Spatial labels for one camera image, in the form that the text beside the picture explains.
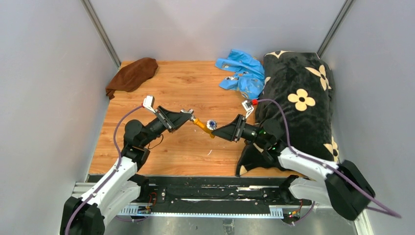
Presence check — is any silver threaded pipe fitting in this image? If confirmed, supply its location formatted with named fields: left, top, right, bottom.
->
left=181, top=109, right=194, bottom=115

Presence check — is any blue plastic bag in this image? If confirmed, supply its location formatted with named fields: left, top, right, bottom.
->
left=215, top=49, right=265, bottom=99

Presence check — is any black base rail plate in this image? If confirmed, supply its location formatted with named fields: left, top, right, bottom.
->
left=87, top=175, right=347, bottom=224

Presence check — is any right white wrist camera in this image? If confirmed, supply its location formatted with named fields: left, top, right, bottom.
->
left=241, top=99, right=258, bottom=119

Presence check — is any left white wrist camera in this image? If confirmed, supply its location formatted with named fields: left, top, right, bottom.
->
left=142, top=95, right=156, bottom=113

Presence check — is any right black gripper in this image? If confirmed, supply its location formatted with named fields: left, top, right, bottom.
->
left=212, top=114, right=270, bottom=147

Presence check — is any aluminium frame rail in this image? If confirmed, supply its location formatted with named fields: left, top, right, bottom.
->
left=65, top=182, right=366, bottom=218

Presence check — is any brown cloth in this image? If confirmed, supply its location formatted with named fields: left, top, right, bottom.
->
left=106, top=57, right=159, bottom=100

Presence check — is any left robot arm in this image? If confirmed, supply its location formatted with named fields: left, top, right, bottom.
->
left=60, top=106, right=192, bottom=235

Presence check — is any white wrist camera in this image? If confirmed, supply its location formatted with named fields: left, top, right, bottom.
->
left=142, top=95, right=156, bottom=113
left=241, top=99, right=258, bottom=119

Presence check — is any black floral blanket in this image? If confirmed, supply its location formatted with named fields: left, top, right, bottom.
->
left=254, top=50, right=339, bottom=162

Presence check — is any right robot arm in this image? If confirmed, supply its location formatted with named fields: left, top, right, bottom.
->
left=212, top=115, right=375, bottom=220

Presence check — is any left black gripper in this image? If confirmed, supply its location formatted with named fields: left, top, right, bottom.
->
left=140, top=106, right=191, bottom=147

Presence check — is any yellow brass water faucet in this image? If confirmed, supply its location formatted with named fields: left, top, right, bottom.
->
left=190, top=117, right=215, bottom=139

